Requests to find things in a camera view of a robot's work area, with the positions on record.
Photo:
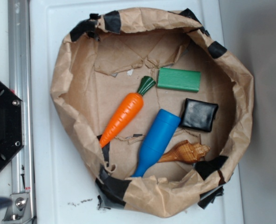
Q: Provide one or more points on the orange plastic toy carrot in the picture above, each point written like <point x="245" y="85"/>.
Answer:
<point x="126" y="111"/>

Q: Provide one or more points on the brown paper bag bin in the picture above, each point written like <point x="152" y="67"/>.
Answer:
<point x="104" y="58"/>

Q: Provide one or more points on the blue plastic bottle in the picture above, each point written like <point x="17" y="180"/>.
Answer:
<point x="156" y="141"/>

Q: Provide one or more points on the green rectangular block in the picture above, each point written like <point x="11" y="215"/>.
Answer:
<point x="180" y="80"/>

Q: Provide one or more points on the black square pad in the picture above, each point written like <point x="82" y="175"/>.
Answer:
<point x="198" y="115"/>

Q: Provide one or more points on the brown conch seashell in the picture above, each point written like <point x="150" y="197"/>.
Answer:
<point x="185" y="152"/>

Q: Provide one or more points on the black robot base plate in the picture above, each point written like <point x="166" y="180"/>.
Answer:
<point x="11" y="139"/>

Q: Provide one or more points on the metal corner bracket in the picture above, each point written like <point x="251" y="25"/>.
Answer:
<point x="19" y="212"/>

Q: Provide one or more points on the aluminium extrusion rail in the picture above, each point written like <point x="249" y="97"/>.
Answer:
<point x="23" y="175"/>

